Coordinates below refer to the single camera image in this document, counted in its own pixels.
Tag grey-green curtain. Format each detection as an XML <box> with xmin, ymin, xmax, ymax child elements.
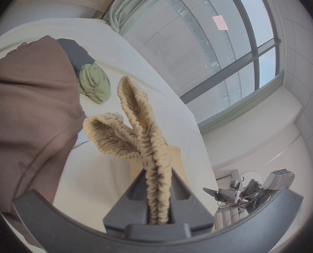
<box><xmin>102</xmin><ymin>0</ymin><xmax>170</xmax><ymax>34</ymax></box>

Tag brown garment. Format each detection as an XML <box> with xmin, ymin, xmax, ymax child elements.
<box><xmin>0</xmin><ymin>35</ymin><xmax>87</xmax><ymax>215</ymax></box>

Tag tan shorts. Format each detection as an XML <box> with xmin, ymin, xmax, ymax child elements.
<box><xmin>83</xmin><ymin>75</ymin><xmax>184</xmax><ymax>226</ymax></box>

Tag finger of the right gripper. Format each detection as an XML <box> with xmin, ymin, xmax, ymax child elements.
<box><xmin>202</xmin><ymin>187</ymin><xmax>220</xmax><ymax>199</ymax></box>

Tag black garment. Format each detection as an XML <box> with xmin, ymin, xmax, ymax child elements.
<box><xmin>56</xmin><ymin>38</ymin><xmax>96</xmax><ymax>74</ymax></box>

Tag green garment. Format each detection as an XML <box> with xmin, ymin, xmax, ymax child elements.
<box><xmin>76</xmin><ymin>63</ymin><xmax>111</xmax><ymax>105</ymax></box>

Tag window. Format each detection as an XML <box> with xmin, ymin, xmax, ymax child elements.
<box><xmin>117</xmin><ymin>0</ymin><xmax>284</xmax><ymax>131</ymax></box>

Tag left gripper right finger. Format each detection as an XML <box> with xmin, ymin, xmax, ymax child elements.
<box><xmin>169</xmin><ymin>167</ymin><xmax>215</xmax><ymax>233</ymax></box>

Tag bed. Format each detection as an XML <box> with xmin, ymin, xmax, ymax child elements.
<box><xmin>0</xmin><ymin>0</ymin><xmax>217</xmax><ymax>247</ymax></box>

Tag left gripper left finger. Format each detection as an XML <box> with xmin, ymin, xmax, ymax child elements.
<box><xmin>103</xmin><ymin>168</ymin><xmax>149</xmax><ymax>233</ymax></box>

